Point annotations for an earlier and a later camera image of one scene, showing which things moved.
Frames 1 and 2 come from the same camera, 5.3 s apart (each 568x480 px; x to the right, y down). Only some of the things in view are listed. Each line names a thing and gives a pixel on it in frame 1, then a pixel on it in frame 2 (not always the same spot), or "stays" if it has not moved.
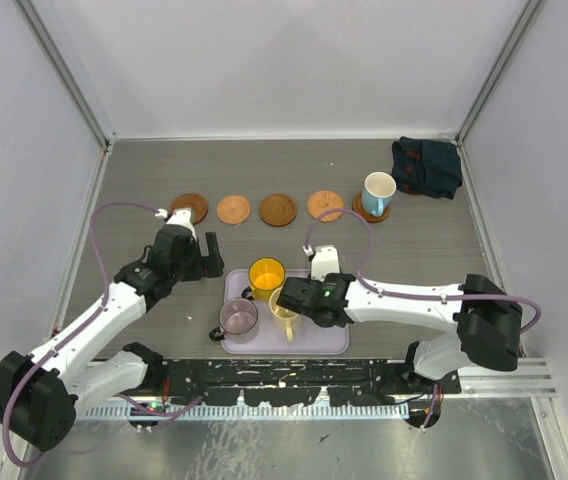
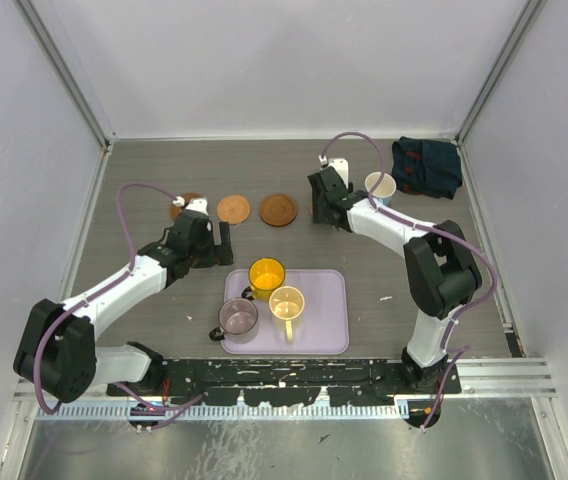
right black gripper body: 308,280 → 318,211
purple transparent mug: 237,319 stays
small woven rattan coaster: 233,209 stays
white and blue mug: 378,190 stays
